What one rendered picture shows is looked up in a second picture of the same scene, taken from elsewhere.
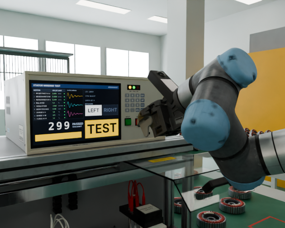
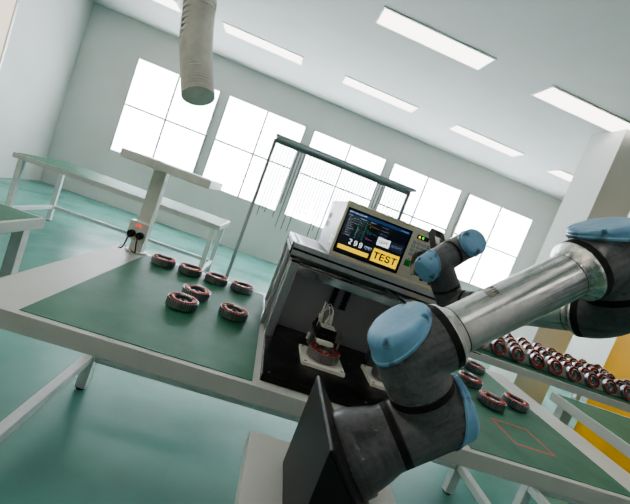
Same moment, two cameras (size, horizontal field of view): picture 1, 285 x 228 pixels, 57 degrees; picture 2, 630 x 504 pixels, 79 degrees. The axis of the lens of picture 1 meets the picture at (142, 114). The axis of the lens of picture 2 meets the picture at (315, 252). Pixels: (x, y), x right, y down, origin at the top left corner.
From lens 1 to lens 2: 69 cm
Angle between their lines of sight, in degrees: 27
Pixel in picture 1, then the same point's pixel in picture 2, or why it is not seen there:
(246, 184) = not seen: hidden behind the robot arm
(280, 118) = not seen: outside the picture
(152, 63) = (533, 236)
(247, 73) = (472, 246)
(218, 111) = (435, 259)
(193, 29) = (607, 207)
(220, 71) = (457, 240)
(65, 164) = (348, 270)
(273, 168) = not seen: hidden behind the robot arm
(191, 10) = (615, 178)
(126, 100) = (412, 246)
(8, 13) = (366, 122)
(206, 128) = (424, 264)
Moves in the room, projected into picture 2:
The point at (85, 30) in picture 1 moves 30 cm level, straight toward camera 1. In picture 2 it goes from (450, 163) to (451, 160)
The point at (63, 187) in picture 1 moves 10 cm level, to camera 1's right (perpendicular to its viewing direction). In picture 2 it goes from (340, 284) to (365, 295)
